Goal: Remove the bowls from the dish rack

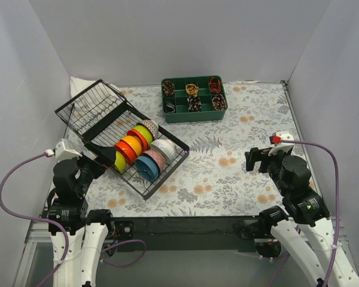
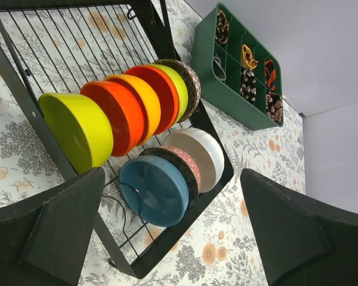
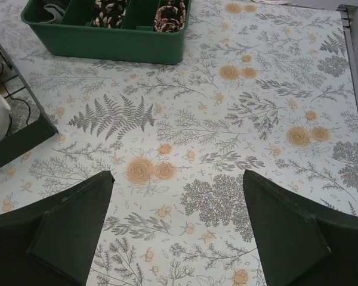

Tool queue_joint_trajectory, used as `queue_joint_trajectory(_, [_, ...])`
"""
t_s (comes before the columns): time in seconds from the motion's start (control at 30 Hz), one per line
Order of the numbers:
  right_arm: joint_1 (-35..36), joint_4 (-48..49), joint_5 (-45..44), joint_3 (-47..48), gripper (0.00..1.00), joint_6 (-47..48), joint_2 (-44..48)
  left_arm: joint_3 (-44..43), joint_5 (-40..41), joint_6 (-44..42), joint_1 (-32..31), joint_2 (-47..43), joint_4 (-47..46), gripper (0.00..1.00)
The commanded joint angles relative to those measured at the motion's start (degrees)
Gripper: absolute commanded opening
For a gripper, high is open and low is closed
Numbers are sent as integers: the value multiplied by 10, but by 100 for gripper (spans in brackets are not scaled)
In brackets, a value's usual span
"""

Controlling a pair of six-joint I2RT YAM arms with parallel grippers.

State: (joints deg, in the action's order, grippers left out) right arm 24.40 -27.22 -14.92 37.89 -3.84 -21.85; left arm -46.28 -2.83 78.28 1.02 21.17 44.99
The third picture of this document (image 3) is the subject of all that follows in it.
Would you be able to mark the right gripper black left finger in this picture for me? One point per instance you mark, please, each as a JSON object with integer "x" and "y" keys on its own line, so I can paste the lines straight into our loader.
{"x": 53, "y": 241}

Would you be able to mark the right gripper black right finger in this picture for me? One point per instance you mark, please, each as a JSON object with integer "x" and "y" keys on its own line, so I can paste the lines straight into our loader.
{"x": 300, "y": 242}

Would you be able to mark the floral patterned table mat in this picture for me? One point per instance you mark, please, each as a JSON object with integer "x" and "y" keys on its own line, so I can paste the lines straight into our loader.
{"x": 262, "y": 88}

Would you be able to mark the green compartment tray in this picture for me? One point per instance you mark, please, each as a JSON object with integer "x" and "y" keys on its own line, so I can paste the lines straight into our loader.
{"x": 135, "y": 41}

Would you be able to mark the grey white item in tray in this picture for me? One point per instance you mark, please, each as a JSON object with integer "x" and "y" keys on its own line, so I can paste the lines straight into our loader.
{"x": 50, "y": 11}

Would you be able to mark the pink floral rolled band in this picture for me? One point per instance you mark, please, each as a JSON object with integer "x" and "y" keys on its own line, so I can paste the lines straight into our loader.
{"x": 170, "y": 16}

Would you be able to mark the black wire dish rack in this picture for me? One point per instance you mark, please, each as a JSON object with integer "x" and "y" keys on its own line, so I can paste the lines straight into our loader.
{"x": 29, "y": 124}

